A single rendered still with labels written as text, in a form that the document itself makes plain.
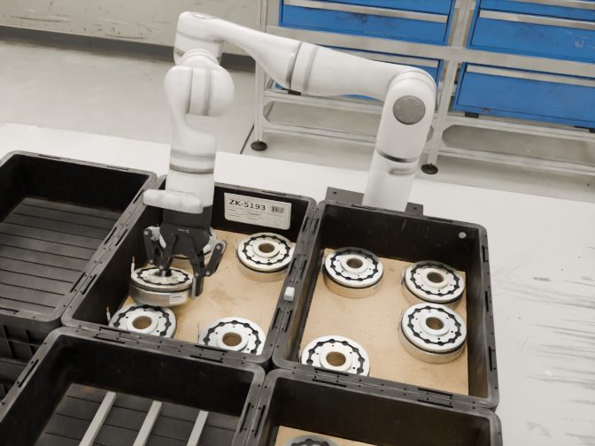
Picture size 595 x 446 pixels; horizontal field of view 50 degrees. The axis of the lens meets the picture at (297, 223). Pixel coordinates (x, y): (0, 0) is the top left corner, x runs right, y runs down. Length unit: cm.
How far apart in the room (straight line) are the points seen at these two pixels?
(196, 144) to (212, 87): 9
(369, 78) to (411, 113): 11
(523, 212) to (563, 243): 13
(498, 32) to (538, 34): 16
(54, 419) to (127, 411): 10
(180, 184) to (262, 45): 37
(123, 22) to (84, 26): 26
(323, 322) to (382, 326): 10
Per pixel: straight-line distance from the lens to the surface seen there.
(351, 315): 107
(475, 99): 294
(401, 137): 123
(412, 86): 118
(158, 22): 398
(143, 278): 105
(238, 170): 164
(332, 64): 121
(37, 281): 117
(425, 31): 281
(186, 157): 97
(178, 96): 95
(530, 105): 298
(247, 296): 109
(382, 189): 129
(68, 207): 133
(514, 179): 318
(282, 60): 121
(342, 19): 281
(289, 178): 162
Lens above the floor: 158
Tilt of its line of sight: 37 degrees down
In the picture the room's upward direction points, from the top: 4 degrees clockwise
